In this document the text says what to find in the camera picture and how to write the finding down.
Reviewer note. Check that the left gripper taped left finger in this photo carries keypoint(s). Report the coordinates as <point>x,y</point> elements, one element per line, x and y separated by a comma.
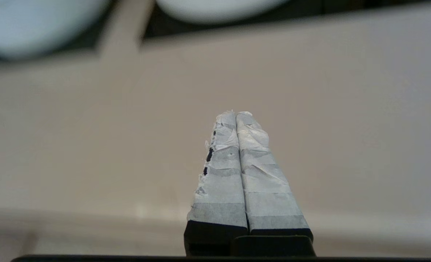
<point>220,189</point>

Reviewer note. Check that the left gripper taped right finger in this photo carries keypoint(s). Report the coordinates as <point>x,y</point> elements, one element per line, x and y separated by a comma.
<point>266,189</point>

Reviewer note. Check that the white pot steel inner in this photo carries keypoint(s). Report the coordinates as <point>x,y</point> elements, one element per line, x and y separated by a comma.
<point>219,9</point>
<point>30,25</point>

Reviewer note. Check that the large black glass hob panel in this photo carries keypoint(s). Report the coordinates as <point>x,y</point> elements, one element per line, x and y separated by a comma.
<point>346,9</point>

